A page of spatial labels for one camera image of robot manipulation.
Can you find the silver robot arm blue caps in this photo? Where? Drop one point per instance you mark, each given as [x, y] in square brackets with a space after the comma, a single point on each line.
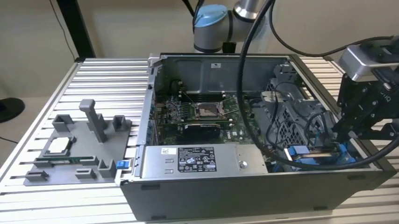
[206, 35]

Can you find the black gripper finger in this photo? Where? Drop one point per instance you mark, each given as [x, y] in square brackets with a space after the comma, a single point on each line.
[383, 131]
[345, 130]

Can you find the grey perforated disk bay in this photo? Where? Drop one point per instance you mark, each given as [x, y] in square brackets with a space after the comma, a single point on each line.
[293, 100]

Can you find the dark grey PC case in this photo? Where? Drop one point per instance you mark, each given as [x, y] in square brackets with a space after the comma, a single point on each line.
[218, 198]

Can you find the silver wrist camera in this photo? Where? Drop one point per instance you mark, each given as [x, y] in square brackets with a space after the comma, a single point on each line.
[358, 63]

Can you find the locking lever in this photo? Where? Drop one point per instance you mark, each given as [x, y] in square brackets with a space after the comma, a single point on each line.
[190, 98]

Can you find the silver metal bracket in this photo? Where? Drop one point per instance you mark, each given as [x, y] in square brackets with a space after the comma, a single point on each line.
[269, 96]

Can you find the hard disk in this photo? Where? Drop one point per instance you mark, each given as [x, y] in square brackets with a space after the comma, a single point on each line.
[299, 150]

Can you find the silver power supply unit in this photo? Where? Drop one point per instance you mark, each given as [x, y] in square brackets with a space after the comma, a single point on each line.
[250, 152]

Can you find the CPU socket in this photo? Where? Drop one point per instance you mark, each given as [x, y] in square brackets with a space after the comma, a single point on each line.
[209, 110]

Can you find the silver CPU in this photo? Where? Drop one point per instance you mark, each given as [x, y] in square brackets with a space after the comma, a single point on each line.
[59, 144]

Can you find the green RAM stick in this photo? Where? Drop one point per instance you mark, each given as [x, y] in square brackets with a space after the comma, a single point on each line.
[72, 159]

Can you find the black frame post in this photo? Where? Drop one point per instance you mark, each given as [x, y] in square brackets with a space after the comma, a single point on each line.
[78, 30]

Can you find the blue case latch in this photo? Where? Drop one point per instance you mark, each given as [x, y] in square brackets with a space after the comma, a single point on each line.
[122, 164]

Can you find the green motherboard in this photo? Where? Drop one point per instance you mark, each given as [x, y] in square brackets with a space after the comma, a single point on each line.
[233, 123]

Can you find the round black stand foot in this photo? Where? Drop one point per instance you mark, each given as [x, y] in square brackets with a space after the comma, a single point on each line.
[11, 109]

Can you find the grey parts rack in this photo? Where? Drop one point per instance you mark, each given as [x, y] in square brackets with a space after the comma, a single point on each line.
[84, 149]

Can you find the black graphics card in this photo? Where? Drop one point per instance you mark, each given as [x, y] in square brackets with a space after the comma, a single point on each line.
[202, 130]

